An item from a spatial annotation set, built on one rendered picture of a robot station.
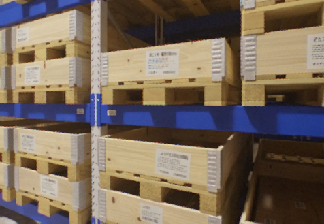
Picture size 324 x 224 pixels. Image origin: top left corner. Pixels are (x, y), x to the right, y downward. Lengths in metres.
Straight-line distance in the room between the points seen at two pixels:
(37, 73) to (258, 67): 1.62
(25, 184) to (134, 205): 1.13
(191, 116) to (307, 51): 0.62
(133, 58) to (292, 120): 0.91
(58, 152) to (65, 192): 0.30
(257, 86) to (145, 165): 0.75
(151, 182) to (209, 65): 0.74
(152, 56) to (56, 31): 0.87
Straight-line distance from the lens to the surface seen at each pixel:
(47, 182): 2.00
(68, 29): 1.77
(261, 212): 1.65
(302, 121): 1.15
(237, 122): 1.15
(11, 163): 2.44
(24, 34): 2.21
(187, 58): 1.17
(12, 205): 2.65
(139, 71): 1.30
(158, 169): 1.27
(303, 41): 1.12
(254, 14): 1.15
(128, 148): 1.35
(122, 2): 2.20
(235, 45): 2.43
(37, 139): 2.01
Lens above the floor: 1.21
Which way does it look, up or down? 1 degrees down
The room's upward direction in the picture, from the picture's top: straight up
